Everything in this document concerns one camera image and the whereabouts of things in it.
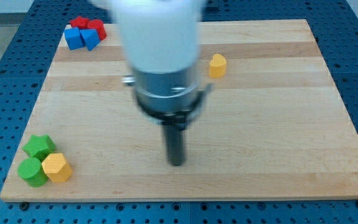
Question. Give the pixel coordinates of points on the silver tool mount with clamp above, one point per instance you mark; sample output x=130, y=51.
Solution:
x=172, y=99

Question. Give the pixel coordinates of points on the yellow hexagon block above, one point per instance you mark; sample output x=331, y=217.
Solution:
x=57, y=168

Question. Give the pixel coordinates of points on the blue triangle block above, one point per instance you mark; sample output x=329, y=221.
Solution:
x=90, y=38

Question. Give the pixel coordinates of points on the blue perforated table plate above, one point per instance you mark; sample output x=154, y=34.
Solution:
x=28, y=57

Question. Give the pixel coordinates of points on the blue cube block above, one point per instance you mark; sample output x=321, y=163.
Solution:
x=73, y=38

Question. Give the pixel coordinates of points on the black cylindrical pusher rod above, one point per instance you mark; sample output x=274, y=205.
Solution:
x=175, y=145

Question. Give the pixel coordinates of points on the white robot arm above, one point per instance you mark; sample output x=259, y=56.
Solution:
x=160, y=40

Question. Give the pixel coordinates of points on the wooden board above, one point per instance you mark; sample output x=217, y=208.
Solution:
x=273, y=128

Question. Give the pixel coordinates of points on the green cylinder block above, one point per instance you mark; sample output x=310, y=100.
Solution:
x=30, y=170

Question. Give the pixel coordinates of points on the red cylinder block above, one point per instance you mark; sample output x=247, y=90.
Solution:
x=98, y=25

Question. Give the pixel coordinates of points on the green star block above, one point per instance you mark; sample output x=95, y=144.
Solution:
x=39, y=146

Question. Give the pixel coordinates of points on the red star block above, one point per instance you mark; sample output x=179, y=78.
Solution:
x=79, y=22

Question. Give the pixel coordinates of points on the yellow heart block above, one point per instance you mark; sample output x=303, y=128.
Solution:
x=217, y=66

